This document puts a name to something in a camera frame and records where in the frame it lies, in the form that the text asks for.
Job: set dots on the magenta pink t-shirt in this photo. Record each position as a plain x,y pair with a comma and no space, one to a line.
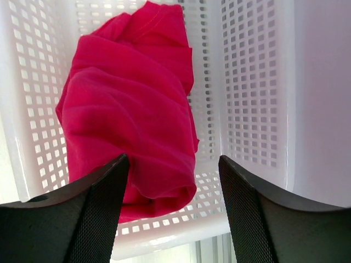
127,93

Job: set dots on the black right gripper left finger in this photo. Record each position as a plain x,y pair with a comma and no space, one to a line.
75,223

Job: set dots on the white perforated plastic basket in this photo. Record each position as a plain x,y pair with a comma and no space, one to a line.
239,101

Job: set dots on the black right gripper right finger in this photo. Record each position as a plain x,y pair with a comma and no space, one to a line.
270,224

